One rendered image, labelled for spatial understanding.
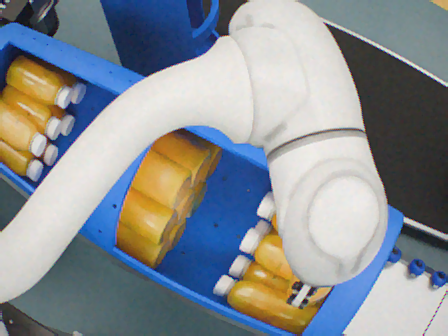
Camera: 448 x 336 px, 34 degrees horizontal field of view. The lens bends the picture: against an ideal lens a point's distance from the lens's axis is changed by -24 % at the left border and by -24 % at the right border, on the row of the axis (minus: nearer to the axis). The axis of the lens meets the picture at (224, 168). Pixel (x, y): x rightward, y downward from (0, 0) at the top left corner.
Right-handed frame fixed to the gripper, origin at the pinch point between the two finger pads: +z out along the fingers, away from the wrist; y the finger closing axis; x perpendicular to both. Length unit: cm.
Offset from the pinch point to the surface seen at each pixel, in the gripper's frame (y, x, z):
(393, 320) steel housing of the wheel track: 3.1, -22.1, 44.0
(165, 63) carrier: 38, 55, 85
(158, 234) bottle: -2.4, 24.7, 24.1
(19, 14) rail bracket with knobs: 24, 85, 38
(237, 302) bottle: -6.2, 9.3, 29.4
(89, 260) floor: -11, 61, 137
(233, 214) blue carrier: 8.3, 18.7, 40.7
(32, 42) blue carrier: 14, 65, 18
